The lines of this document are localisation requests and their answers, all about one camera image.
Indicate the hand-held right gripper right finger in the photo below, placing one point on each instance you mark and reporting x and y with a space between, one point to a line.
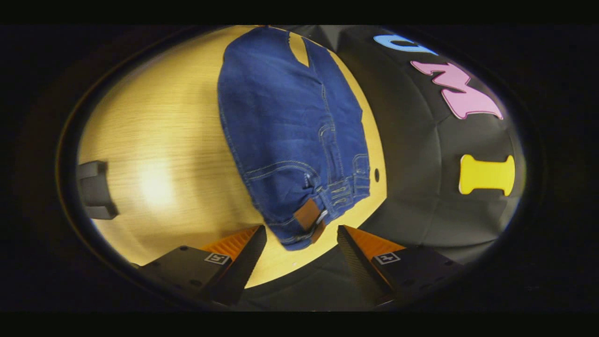
358 269

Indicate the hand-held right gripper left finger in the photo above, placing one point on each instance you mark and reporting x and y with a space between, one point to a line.
241 271

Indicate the blue denim jeans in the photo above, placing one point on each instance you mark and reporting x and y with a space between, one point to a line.
285 126

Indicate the black table bracket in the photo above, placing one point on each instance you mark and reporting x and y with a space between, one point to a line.
96 189

